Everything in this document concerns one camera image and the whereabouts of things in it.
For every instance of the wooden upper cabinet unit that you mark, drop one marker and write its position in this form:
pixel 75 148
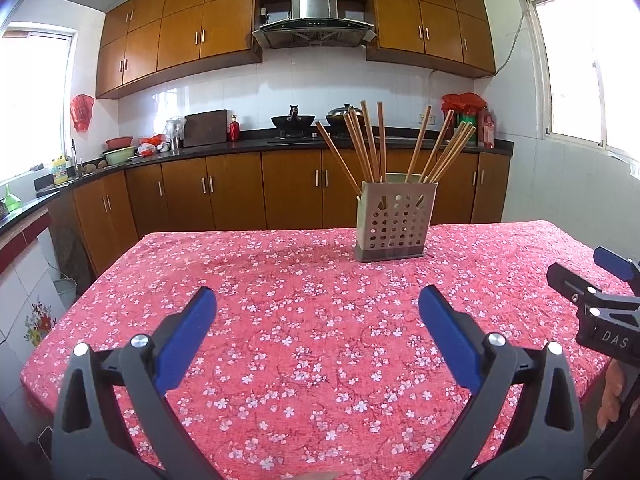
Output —
pixel 175 35
pixel 430 15

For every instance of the sink faucet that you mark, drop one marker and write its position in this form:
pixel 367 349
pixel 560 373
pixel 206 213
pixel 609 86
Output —
pixel 74 157

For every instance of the bunch of wooden chopsticks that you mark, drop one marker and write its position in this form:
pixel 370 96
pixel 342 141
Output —
pixel 382 145

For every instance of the bright window beside sink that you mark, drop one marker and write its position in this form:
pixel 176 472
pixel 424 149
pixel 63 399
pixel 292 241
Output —
pixel 30 105

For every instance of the red sauce bottle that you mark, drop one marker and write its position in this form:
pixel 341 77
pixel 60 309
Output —
pixel 486 130

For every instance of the grey perforated chopstick holder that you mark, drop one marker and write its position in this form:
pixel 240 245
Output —
pixel 395 225

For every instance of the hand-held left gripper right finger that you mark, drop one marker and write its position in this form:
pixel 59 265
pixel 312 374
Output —
pixel 447 340

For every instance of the green plastic basin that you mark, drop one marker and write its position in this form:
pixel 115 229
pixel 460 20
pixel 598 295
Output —
pixel 119 155

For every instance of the yellow dish soap bottle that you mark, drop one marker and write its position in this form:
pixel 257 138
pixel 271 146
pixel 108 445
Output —
pixel 60 171

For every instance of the red floral tablecloth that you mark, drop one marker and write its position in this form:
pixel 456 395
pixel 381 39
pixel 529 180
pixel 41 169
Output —
pixel 320 360

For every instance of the red plastic bag on wall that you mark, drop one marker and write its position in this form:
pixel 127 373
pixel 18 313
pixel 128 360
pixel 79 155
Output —
pixel 81 112

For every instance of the wok with metal lid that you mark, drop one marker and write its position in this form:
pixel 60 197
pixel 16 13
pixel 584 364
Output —
pixel 340 115

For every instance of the red glass bottle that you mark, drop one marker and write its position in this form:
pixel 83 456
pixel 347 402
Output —
pixel 234 130

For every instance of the black gas stove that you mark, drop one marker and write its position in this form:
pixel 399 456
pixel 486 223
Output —
pixel 300 138

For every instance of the bright side window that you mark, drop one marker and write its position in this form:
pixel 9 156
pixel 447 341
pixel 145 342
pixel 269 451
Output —
pixel 585 60

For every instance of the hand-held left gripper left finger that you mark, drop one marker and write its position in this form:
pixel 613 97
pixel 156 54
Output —
pixel 187 340

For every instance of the wooden lower kitchen cabinets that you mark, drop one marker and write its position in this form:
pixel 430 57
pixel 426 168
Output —
pixel 235 190

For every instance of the dark wooden cutting board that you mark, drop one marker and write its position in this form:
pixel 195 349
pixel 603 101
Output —
pixel 205 129

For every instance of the red plastic bag over bottles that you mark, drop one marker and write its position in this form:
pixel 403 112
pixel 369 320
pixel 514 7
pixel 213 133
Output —
pixel 462 102

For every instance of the person's right hand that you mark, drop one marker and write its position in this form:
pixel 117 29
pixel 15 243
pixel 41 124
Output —
pixel 610 395

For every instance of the steel range hood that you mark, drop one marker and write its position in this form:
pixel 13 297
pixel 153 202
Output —
pixel 315 15

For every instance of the green bottle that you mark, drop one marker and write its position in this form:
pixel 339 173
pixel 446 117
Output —
pixel 465 122

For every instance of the red plastic basin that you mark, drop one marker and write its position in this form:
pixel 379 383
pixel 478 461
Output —
pixel 120 142

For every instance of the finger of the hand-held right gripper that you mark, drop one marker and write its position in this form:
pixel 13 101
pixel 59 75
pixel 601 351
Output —
pixel 567 280
pixel 612 260

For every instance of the green plastic funnel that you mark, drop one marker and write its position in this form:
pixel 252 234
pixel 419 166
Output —
pixel 11 201

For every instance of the red and white plastic bag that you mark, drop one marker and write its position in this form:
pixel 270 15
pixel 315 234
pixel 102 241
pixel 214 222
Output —
pixel 150 145

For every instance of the black kitchen countertop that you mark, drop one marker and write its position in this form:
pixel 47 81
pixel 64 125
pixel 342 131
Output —
pixel 225 147

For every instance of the clear glass cups rack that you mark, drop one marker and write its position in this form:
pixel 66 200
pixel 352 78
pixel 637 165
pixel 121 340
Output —
pixel 175 132

